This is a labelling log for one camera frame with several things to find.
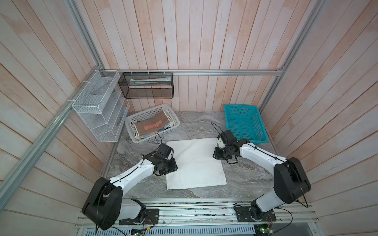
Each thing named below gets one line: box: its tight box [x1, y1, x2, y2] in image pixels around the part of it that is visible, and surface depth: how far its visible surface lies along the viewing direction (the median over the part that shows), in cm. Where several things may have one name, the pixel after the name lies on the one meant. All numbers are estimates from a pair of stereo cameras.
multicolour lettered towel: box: [134, 110, 171, 137], surface depth 106 cm
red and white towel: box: [133, 110, 171, 137], surface depth 106 cm
